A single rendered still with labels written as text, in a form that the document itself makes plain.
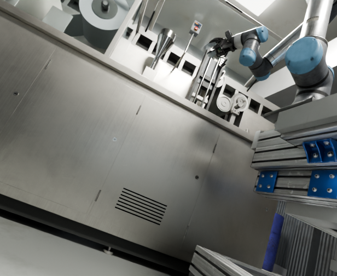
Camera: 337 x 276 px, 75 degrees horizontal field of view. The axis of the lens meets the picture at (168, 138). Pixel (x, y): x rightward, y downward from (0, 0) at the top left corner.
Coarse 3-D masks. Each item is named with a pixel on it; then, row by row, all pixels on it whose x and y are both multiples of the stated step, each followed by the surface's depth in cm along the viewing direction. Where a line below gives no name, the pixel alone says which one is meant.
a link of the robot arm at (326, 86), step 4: (328, 68) 86; (332, 68) 87; (328, 72) 82; (332, 72) 86; (328, 76) 82; (332, 76) 86; (324, 80) 82; (328, 80) 83; (332, 80) 86; (296, 84) 88; (316, 84) 82; (320, 84) 83; (324, 84) 83; (328, 84) 84; (300, 88) 87; (304, 88) 86; (308, 88) 85; (312, 88) 84; (316, 88) 83; (320, 88) 83; (324, 88) 83; (328, 88) 84; (324, 92) 83; (328, 92) 84
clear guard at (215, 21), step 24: (168, 0) 181; (192, 0) 178; (216, 0) 176; (168, 24) 193; (192, 24) 190; (216, 24) 187; (240, 24) 185; (192, 48) 203; (264, 48) 194; (240, 72) 212
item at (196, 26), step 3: (195, 21) 174; (195, 24) 173; (198, 24) 174; (201, 24) 175; (192, 27) 172; (195, 27) 171; (198, 27) 174; (192, 30) 172; (195, 30) 172; (198, 30) 173; (195, 33) 173; (198, 33) 173; (195, 36) 176
